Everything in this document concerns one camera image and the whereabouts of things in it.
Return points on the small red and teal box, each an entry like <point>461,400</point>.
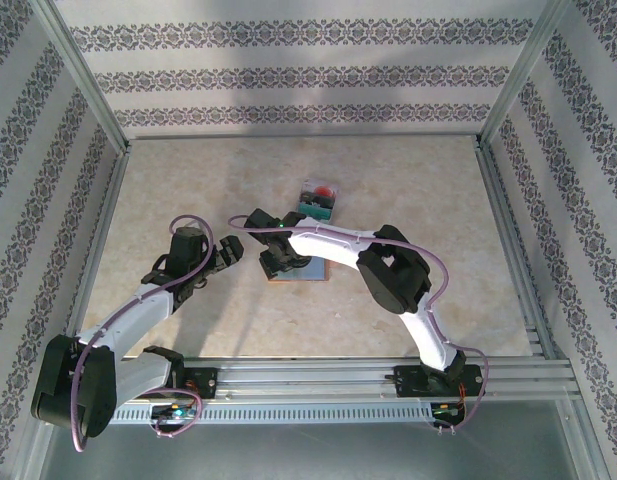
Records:
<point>318,200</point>

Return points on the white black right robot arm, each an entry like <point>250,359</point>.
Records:
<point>328,242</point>

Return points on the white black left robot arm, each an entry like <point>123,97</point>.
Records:
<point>133,320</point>

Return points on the white card red circle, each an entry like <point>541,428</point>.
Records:
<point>325,190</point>

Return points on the teal card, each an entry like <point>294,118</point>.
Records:
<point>315,212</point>

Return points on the aluminium side rail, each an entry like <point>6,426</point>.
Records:
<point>508,225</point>
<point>105,220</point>

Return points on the grey metal panel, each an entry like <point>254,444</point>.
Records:
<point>308,455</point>

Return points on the brown leather card holder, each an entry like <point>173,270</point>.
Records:
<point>313,272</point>

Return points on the aluminium frame post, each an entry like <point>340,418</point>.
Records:
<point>83,75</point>
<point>525,75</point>

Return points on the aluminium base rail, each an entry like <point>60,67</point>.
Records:
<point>308,375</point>

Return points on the small circuit board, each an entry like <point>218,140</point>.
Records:
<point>175,412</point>
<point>445,411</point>

